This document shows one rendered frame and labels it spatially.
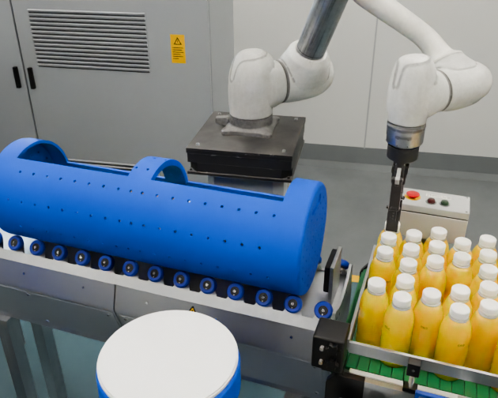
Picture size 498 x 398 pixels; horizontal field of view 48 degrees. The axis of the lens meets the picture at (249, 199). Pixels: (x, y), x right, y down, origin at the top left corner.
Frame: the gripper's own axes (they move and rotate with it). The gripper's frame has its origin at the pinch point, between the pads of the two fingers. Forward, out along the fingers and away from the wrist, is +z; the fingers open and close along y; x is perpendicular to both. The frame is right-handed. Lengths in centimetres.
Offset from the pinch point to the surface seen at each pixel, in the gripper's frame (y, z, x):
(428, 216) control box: -7.5, 2.9, 8.6
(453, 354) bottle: 33.7, 12.3, 17.8
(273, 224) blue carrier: 27.5, -8.0, -24.4
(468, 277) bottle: 12.2, 6.6, 19.6
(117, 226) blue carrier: 31, -2, -64
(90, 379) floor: -11, 110, -117
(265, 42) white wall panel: -256, 19, -120
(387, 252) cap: 14.4, 2.2, 0.5
